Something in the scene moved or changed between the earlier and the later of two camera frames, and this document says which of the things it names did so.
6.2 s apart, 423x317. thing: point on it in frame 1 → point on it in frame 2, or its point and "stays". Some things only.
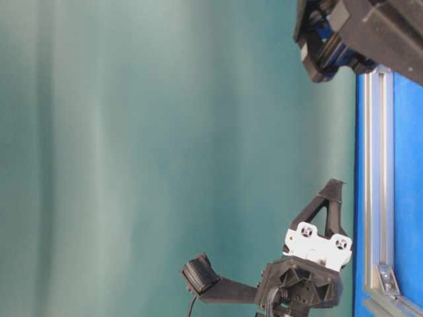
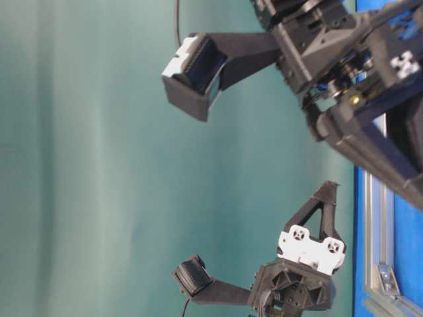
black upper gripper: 388,32 → 359,63
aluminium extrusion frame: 382,296 stays
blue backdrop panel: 408,188 stays
